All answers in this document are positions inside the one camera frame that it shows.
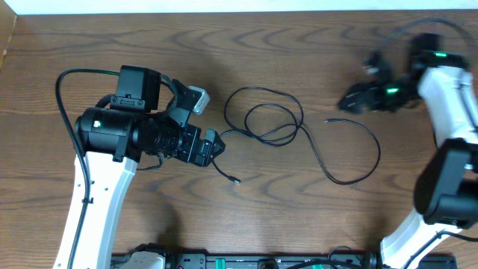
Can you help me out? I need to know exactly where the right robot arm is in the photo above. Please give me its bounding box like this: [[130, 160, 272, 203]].
[[338, 34, 477, 268]]

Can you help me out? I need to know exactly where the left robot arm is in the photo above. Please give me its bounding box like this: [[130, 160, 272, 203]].
[[54, 65, 226, 268]]

